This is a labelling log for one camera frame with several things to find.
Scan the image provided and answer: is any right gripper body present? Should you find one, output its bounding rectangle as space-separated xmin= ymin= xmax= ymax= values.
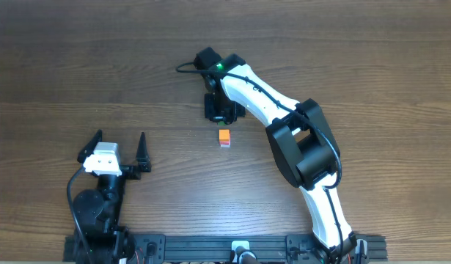
xmin=204 ymin=92 xmax=246 ymax=125

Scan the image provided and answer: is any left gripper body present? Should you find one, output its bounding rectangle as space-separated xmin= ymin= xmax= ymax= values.
xmin=119 ymin=164 xmax=146 ymax=180

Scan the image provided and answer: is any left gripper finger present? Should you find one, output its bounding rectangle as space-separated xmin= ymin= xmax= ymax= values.
xmin=135 ymin=131 xmax=153 ymax=173
xmin=76 ymin=129 xmax=103 ymax=164

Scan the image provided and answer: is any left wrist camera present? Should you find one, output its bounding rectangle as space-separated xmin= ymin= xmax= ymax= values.
xmin=82 ymin=142 xmax=122 ymax=177

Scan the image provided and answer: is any mounting rail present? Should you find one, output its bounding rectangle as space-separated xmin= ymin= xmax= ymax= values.
xmin=63 ymin=233 xmax=389 ymax=264

